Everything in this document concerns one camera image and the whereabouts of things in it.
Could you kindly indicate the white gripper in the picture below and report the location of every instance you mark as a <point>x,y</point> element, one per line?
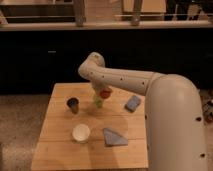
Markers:
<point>98,87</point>

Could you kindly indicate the red apple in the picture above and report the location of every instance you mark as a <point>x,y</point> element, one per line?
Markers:
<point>104,94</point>

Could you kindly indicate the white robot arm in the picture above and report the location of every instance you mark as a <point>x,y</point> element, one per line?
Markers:
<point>175,130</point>

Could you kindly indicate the green plastic cup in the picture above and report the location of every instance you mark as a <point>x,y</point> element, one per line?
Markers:
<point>98,101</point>

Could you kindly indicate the dark metal cup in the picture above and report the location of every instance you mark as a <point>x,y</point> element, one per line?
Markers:
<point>73,104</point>

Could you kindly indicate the white paper cup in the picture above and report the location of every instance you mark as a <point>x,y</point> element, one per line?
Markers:
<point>81,133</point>

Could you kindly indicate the blue sponge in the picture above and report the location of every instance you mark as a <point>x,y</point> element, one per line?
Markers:
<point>133,103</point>

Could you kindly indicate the blue triangular cloth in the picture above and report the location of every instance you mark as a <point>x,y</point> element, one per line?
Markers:
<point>112,138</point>

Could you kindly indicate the wooden table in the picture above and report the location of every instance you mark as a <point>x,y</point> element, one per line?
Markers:
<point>57,150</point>

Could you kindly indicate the wooden railing shelf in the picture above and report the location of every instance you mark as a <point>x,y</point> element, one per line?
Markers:
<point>104,14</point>

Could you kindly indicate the items on floor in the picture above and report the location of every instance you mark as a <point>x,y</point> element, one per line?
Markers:
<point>208,111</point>

